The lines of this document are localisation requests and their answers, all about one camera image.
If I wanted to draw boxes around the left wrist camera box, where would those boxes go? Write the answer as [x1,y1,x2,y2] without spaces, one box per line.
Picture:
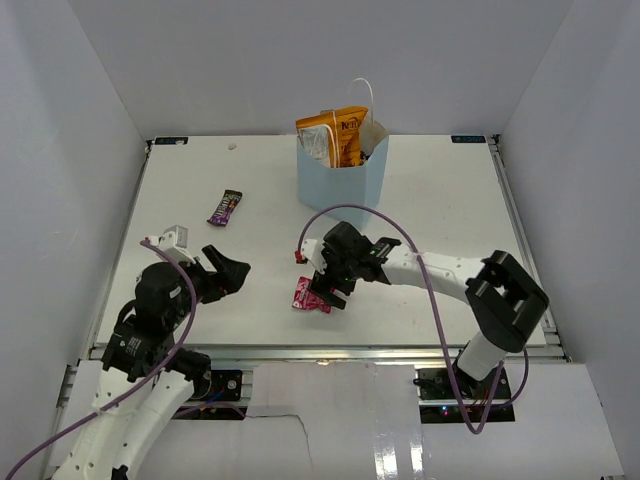
[142,225,196,265]

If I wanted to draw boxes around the purple candy bar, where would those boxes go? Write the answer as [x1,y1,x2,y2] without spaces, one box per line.
[207,189,243,227]

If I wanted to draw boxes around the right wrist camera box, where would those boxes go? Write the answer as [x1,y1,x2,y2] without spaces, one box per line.
[294,239,326,274]

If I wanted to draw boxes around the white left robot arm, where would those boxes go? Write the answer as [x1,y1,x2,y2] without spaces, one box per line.
[53,240,250,479]

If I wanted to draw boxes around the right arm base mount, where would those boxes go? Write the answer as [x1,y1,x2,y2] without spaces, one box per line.
[414,368,516,425]

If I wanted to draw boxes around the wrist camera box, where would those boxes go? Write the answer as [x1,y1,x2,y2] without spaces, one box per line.
[142,225,196,265]
[294,239,326,274]

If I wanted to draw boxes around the orange kettle chips bag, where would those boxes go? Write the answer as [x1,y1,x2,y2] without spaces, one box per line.
[295,106,368,168]

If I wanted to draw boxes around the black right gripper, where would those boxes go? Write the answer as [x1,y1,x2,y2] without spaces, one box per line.
[309,242,360,309]

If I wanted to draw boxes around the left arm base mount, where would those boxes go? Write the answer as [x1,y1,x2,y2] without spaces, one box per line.
[190,370,243,402]

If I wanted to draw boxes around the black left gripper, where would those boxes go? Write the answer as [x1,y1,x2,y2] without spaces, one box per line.
[166,243,250,327]

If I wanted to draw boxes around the red snack packet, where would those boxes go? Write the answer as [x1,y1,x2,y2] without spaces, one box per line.
[292,276,331,313]

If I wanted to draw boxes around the light blue paper bag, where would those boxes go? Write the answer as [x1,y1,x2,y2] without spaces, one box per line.
[296,77,389,212]

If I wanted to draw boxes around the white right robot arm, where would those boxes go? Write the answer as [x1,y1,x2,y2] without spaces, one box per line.
[298,221,549,399]

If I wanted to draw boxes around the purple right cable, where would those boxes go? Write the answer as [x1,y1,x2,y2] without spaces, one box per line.
[298,203,530,435]

